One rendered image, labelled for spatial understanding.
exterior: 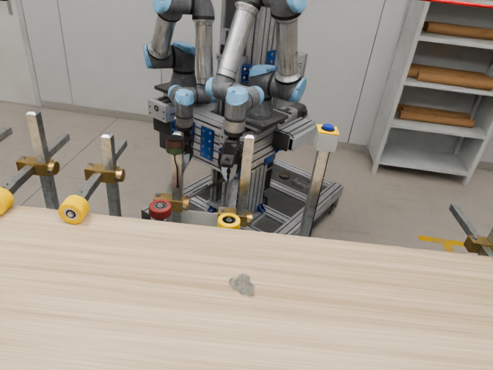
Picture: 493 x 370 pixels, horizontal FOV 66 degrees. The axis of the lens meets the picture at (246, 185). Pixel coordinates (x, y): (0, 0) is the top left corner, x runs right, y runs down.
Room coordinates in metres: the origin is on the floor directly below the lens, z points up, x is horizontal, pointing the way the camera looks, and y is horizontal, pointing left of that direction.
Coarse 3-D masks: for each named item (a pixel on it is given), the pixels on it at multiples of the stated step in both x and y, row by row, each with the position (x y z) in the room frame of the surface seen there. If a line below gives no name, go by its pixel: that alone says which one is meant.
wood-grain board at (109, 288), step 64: (0, 256) 0.77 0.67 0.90; (64, 256) 0.80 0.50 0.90; (128, 256) 0.83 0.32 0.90; (192, 256) 0.86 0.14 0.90; (256, 256) 0.89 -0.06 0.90; (320, 256) 0.92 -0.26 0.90; (384, 256) 0.96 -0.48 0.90; (448, 256) 1.00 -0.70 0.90; (0, 320) 0.57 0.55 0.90; (64, 320) 0.59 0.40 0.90; (128, 320) 0.61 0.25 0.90; (192, 320) 0.63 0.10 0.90; (256, 320) 0.65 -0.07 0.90; (320, 320) 0.67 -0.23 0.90; (384, 320) 0.70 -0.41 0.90; (448, 320) 0.72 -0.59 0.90
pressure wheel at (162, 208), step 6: (150, 204) 1.09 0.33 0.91; (156, 204) 1.10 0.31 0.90; (162, 204) 1.10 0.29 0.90; (168, 204) 1.10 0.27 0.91; (150, 210) 1.06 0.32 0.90; (156, 210) 1.06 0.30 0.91; (162, 210) 1.06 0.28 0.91; (168, 210) 1.07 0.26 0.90; (150, 216) 1.06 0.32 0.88; (156, 216) 1.05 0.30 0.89; (162, 216) 1.06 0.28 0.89; (168, 216) 1.07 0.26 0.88
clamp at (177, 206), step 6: (156, 192) 1.22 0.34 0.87; (156, 198) 1.18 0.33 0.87; (162, 198) 1.19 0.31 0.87; (168, 198) 1.19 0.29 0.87; (186, 198) 1.20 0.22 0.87; (174, 204) 1.18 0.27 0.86; (180, 204) 1.18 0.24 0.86; (186, 204) 1.18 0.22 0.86; (174, 210) 1.18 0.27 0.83; (180, 210) 1.18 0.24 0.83; (186, 210) 1.18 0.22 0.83
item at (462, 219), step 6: (450, 204) 1.48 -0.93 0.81; (456, 204) 1.48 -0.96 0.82; (450, 210) 1.46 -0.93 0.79; (456, 210) 1.43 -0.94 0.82; (456, 216) 1.40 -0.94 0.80; (462, 216) 1.38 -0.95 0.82; (462, 222) 1.35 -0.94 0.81; (468, 222) 1.34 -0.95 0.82; (462, 228) 1.33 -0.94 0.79; (468, 228) 1.30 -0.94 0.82; (474, 228) 1.30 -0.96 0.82; (468, 234) 1.28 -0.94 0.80; (474, 234) 1.26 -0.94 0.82; (480, 252) 1.18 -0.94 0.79; (486, 252) 1.15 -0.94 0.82; (492, 252) 1.16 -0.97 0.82
